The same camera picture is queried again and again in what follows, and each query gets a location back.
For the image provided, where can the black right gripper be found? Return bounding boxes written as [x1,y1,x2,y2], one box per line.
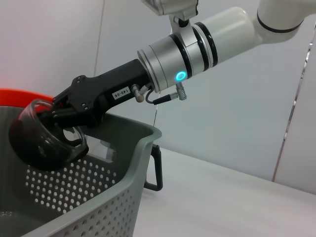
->
[50,59,154,128]

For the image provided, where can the right wrist camera housing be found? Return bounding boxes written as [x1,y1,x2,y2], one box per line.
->
[142,0,199,33]

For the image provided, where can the grey perforated plastic storage basket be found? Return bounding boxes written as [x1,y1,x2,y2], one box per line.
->
[0,106,162,237]

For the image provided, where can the glass teacup black sleeve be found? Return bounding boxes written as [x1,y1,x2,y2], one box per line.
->
[8,98,90,171]

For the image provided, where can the right gripper signal cable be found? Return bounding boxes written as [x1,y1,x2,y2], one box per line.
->
[132,82,189,104]

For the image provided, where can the orange basket handle clip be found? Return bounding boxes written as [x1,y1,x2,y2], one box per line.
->
[0,88,54,107]

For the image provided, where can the glass teapot black lid handle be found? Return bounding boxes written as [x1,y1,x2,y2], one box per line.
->
[144,144,163,192]

